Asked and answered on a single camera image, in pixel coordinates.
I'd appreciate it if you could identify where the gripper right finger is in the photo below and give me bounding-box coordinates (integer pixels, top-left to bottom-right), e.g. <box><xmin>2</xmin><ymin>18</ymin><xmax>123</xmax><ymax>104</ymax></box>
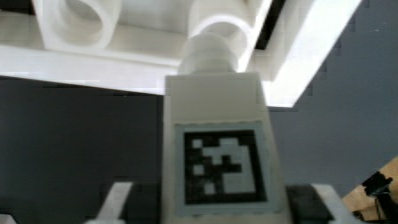
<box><xmin>285</xmin><ymin>183</ymin><xmax>361</xmax><ymax>224</ymax></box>

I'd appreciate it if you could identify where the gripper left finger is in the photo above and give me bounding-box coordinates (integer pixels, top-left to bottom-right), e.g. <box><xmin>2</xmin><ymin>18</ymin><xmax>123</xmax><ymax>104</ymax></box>
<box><xmin>84</xmin><ymin>182</ymin><xmax>136</xmax><ymax>224</ymax></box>

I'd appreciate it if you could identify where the white chair leg with tag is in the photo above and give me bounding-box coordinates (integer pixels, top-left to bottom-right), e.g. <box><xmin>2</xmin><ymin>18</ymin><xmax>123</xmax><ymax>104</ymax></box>
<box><xmin>162</xmin><ymin>34</ymin><xmax>292</xmax><ymax>224</ymax></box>

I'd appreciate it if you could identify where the white chair seat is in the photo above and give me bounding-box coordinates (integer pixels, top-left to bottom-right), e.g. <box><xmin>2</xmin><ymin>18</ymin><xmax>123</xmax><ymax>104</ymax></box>
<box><xmin>33</xmin><ymin>0</ymin><xmax>273</xmax><ymax>68</ymax></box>

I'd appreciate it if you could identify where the white U-shaped fence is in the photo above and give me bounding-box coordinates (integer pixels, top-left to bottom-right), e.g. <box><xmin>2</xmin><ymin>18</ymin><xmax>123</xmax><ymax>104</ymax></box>
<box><xmin>0</xmin><ymin>0</ymin><xmax>361</xmax><ymax>107</ymax></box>

